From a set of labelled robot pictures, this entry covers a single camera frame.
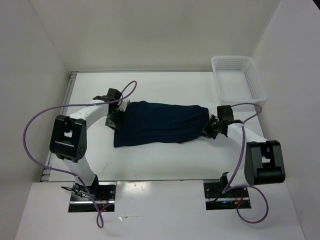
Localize aluminium table edge rail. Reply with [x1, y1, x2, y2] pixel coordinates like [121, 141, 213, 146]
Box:
[40, 72, 86, 182]

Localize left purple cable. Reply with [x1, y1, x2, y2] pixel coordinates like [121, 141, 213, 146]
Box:
[22, 80, 138, 229]

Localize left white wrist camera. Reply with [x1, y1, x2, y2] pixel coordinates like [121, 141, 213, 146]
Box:
[117, 99, 131, 112]

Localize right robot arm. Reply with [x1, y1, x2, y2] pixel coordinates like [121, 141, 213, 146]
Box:
[202, 102, 286, 197]

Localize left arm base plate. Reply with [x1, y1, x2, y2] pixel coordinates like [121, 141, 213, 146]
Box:
[62, 182, 116, 213]

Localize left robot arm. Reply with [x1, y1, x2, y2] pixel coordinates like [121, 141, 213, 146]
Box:
[49, 88, 130, 200]

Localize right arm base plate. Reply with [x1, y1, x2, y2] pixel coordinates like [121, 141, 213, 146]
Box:
[203, 180, 252, 211]

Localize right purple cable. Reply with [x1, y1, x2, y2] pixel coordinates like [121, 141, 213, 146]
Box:
[222, 102, 270, 224]

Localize white plastic basket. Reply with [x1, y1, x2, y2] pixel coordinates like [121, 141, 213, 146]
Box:
[211, 55, 267, 103]

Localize purple cable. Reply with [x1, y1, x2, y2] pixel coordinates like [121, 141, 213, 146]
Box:
[22, 80, 138, 229]
[222, 102, 270, 224]

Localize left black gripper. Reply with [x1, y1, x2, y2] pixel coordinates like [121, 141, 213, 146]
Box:
[105, 107, 128, 132]

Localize navy blue shorts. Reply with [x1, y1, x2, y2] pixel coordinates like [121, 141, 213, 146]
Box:
[113, 101, 209, 148]

